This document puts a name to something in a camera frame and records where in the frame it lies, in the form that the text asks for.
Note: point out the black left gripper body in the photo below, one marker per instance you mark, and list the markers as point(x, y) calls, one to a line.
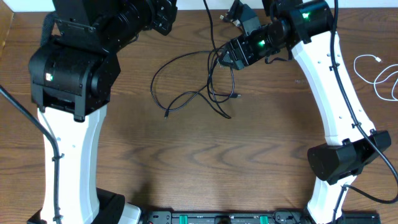
point(164, 13)

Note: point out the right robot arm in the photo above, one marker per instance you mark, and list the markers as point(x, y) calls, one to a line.
point(307, 30)

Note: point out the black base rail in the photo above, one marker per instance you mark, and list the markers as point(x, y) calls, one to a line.
point(282, 216)

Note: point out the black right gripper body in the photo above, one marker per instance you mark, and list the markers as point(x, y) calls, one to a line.
point(254, 48)

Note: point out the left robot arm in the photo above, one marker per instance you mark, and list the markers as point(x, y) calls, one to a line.
point(71, 75)

